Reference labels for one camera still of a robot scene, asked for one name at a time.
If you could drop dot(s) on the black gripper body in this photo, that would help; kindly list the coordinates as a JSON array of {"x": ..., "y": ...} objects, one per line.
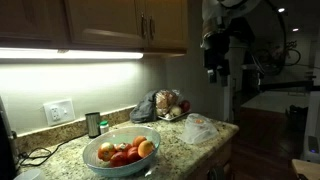
[{"x": 217, "y": 53}]

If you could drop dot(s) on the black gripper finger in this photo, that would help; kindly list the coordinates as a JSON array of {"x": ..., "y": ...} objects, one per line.
[
  {"x": 224, "y": 80},
  {"x": 212, "y": 76}
]

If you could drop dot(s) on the yellow red peach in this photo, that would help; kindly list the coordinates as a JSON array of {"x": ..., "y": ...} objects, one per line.
[{"x": 199, "y": 121}]

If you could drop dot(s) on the clear plastic produce bag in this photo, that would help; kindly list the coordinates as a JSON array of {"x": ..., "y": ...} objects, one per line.
[{"x": 200, "y": 133}]

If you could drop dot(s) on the black bag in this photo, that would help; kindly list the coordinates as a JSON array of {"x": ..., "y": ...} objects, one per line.
[{"x": 296, "y": 116}]

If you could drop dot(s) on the large glass bowl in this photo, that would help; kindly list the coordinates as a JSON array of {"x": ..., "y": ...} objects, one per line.
[{"x": 100, "y": 168}]

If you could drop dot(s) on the dark red apple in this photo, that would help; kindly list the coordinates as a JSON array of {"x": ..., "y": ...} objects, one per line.
[{"x": 185, "y": 106}]

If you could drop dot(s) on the pale onion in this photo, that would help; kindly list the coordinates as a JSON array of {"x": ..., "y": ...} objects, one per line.
[{"x": 175, "y": 111}]

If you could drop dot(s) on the bagged bread loaf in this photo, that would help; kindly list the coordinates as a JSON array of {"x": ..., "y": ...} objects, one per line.
[{"x": 165, "y": 101}]

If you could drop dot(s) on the white table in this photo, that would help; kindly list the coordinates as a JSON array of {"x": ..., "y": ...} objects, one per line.
[{"x": 273, "y": 101}]

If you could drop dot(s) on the flat metal tray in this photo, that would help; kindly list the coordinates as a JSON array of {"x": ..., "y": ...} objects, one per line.
[{"x": 175, "y": 117}]

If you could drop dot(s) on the bicycle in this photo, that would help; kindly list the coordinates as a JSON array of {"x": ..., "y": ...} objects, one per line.
[{"x": 276, "y": 58}]

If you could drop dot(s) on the wooden upper cabinet door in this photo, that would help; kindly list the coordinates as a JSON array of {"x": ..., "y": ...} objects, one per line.
[
  {"x": 103, "y": 21},
  {"x": 30, "y": 20},
  {"x": 168, "y": 23}
]

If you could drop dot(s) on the black horizontal bar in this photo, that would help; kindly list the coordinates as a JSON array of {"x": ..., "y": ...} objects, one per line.
[{"x": 286, "y": 85}]

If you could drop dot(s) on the dark grey cloth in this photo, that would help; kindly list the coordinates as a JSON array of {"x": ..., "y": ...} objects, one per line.
[{"x": 144, "y": 108}]

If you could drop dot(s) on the recessed ceiling light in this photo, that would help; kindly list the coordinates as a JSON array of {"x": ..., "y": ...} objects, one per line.
[
  {"x": 295, "y": 29},
  {"x": 281, "y": 10}
]

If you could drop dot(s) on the orange fruit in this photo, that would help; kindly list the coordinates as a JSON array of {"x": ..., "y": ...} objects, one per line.
[
  {"x": 146, "y": 149},
  {"x": 139, "y": 140}
]

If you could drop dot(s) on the small bottle green cap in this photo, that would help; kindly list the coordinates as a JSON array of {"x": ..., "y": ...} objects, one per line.
[{"x": 104, "y": 128}]

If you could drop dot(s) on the light wooden board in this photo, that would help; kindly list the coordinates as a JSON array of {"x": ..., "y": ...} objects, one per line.
[{"x": 306, "y": 170}]

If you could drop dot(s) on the metal cup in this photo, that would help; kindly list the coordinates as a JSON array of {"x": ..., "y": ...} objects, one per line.
[{"x": 93, "y": 125}]

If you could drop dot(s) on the yellow red apple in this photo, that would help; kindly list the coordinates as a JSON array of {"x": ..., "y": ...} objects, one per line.
[{"x": 106, "y": 151}]

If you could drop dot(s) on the under cabinet light strip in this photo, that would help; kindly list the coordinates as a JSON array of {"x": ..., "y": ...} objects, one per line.
[{"x": 66, "y": 54}]

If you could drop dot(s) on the clear plastic lid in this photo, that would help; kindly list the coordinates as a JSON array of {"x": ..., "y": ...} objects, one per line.
[{"x": 30, "y": 175}]

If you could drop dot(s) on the tall black appliance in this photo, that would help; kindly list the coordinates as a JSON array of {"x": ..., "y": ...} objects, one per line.
[{"x": 6, "y": 150}]

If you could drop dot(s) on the white wall outlet plate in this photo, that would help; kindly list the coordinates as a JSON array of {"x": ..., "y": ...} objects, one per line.
[{"x": 59, "y": 112}]

